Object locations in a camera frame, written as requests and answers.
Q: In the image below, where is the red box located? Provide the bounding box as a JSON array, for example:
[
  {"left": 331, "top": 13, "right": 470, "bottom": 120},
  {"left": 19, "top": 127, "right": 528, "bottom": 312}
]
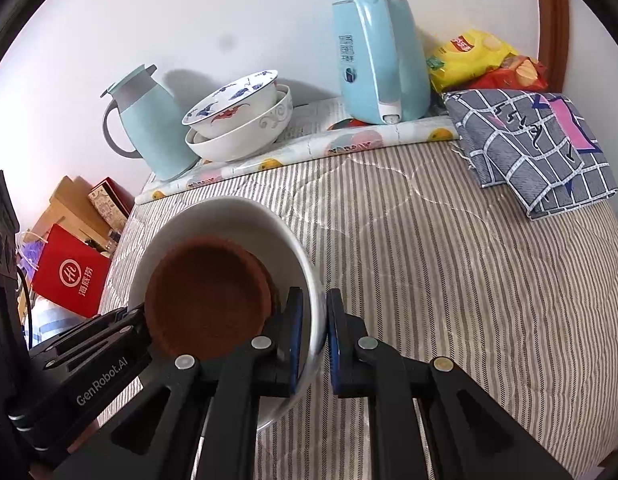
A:
[{"left": 89, "top": 176, "right": 136, "bottom": 233}]

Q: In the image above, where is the light blue electric kettle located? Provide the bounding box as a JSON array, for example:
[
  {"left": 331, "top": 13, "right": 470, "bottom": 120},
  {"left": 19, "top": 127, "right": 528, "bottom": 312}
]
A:
[{"left": 331, "top": 0, "right": 432, "bottom": 126}]

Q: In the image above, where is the wooden door frame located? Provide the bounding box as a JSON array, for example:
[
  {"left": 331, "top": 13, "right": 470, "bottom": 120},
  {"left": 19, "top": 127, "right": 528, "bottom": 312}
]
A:
[{"left": 534, "top": 0, "right": 570, "bottom": 96}]

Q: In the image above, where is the grey checkered cloth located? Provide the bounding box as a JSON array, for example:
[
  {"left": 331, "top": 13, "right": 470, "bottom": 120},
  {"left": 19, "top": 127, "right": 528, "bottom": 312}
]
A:
[{"left": 441, "top": 89, "right": 618, "bottom": 221}]

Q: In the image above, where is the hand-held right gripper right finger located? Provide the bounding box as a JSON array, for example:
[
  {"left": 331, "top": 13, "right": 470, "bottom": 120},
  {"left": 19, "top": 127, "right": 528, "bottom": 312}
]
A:
[{"left": 325, "top": 287, "right": 575, "bottom": 480}]

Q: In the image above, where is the red paper bag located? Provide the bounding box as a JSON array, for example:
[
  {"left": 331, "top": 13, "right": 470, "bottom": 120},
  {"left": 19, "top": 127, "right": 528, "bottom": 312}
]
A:
[{"left": 31, "top": 223, "right": 112, "bottom": 318}]

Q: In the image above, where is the red chip bag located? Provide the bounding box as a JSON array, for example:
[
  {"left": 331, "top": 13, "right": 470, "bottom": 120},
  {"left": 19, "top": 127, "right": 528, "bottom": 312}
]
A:
[{"left": 469, "top": 55, "right": 549, "bottom": 93}]

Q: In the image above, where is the white bowl with red print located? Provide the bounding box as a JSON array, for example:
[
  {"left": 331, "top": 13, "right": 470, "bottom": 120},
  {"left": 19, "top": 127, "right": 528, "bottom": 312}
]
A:
[{"left": 181, "top": 70, "right": 280, "bottom": 138}]

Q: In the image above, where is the white bowl with grey swirls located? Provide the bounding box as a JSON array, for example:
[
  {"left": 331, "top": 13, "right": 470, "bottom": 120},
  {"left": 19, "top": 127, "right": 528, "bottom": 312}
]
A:
[{"left": 185, "top": 84, "right": 294, "bottom": 163}]

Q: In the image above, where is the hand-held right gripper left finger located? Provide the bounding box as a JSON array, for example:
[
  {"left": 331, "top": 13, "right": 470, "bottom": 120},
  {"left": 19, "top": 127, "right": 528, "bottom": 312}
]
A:
[{"left": 51, "top": 286, "right": 306, "bottom": 480}]

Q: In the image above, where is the fruit printed table mat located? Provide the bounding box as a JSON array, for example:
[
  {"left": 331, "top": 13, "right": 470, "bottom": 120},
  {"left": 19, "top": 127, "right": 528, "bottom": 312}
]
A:
[{"left": 134, "top": 97, "right": 462, "bottom": 206}]

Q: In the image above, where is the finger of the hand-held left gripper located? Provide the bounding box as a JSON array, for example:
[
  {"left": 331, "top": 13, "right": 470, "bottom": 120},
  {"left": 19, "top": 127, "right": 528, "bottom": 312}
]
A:
[
  {"left": 64, "top": 305, "right": 146, "bottom": 333},
  {"left": 29, "top": 317, "right": 154, "bottom": 366}
]

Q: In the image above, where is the light blue thermos jug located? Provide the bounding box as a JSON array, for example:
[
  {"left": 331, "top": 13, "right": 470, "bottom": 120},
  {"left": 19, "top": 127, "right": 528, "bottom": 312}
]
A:
[{"left": 101, "top": 64, "right": 200, "bottom": 182}]

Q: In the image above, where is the blue striped cloth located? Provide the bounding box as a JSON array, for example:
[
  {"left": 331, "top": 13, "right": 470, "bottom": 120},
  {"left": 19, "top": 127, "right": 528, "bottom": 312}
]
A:
[{"left": 26, "top": 295, "right": 97, "bottom": 348}]

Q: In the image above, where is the plain white bowl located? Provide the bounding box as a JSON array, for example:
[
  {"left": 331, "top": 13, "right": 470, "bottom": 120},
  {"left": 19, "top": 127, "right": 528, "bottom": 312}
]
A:
[{"left": 125, "top": 196, "right": 326, "bottom": 431}]

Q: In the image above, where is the grey striped quilt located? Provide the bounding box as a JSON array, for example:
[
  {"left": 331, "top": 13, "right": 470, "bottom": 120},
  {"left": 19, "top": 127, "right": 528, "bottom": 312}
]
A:
[{"left": 96, "top": 137, "right": 618, "bottom": 480}]

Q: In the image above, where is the clear bag with purple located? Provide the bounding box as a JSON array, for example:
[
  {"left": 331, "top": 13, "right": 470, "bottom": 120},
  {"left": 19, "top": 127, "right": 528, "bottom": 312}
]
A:
[{"left": 16, "top": 230, "right": 52, "bottom": 281}]

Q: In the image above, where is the wooden board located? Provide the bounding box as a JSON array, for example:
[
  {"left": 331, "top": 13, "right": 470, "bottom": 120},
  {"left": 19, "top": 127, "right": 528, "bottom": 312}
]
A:
[{"left": 26, "top": 175, "right": 114, "bottom": 251}]

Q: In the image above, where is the yellow chip bag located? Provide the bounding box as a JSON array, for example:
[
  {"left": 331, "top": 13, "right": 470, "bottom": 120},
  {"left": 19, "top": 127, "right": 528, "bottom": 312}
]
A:
[{"left": 426, "top": 29, "right": 520, "bottom": 93}]

